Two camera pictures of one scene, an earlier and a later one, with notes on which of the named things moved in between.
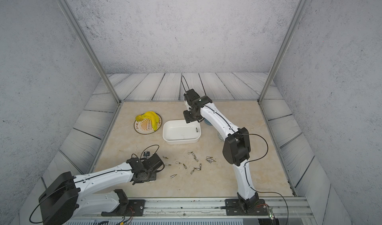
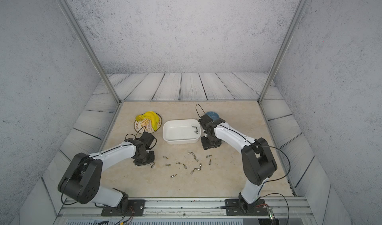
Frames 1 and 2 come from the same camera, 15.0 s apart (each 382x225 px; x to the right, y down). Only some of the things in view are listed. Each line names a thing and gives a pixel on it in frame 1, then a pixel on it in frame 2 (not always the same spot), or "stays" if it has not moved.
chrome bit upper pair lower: (195, 157) stays
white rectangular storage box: (178, 131) stays
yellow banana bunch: (152, 115) stays
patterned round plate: (145, 126) stays
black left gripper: (154, 176) -> (140, 163)
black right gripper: (187, 118) -> (205, 145)
